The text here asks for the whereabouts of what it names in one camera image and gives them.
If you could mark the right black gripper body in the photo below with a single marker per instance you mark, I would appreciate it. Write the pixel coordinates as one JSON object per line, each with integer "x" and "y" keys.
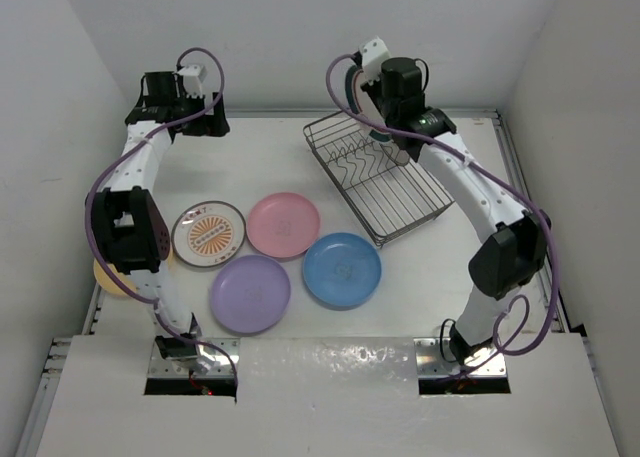
{"x": 374, "y": 91}

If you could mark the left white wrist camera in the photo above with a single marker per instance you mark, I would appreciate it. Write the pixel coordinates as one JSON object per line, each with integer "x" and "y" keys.
{"x": 192, "y": 78}

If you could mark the blue plastic plate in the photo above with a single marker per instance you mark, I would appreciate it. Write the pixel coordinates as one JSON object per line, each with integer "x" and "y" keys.
{"x": 342, "y": 270}

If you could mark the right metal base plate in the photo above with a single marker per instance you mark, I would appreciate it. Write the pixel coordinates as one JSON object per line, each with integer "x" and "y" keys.
{"x": 435, "y": 360}

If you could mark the pink plastic plate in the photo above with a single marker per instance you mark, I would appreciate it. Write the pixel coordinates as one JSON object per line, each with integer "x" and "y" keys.
{"x": 283, "y": 225}

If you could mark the metal wire dish rack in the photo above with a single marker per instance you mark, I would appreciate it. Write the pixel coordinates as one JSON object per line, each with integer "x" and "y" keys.
{"x": 388, "y": 200}

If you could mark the white plate green rim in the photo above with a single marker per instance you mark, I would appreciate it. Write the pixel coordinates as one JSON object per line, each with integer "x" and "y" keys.
{"x": 360, "y": 103}

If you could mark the white front cover board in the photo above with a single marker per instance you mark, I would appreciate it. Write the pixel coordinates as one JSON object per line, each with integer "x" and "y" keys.
{"x": 325, "y": 397}

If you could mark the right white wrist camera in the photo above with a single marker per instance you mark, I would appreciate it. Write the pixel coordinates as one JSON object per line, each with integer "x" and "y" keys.
{"x": 372, "y": 54}

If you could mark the white plate red characters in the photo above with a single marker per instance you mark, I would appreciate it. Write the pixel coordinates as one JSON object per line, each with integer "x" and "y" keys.
{"x": 395, "y": 154}

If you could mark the white plate orange sunburst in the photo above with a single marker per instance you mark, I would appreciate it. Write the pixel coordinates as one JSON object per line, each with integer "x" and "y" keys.
{"x": 208, "y": 234}

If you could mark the purple plastic plate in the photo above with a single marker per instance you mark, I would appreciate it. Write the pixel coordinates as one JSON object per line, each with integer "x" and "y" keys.
{"x": 250, "y": 295}

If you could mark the yellow plastic plate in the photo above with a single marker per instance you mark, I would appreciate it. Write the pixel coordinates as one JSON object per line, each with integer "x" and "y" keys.
{"x": 109, "y": 286}

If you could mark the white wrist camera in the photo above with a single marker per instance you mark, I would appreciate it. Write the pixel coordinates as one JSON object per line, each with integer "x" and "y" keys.
{"x": 192, "y": 78}
{"x": 372, "y": 54}

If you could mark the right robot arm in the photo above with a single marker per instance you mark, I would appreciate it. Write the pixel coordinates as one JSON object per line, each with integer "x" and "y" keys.
{"x": 512, "y": 245}

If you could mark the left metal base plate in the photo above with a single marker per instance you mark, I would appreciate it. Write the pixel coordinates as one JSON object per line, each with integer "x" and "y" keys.
{"x": 220, "y": 352}

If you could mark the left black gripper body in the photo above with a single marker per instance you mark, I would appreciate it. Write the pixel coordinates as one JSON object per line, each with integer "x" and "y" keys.
{"x": 185, "y": 104}

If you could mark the metal base plate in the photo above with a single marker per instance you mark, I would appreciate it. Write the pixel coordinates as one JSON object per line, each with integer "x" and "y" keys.
{"x": 435, "y": 360}
{"x": 220, "y": 352}

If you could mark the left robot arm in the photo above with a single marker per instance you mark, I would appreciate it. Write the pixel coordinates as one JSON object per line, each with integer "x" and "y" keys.
{"x": 125, "y": 230}

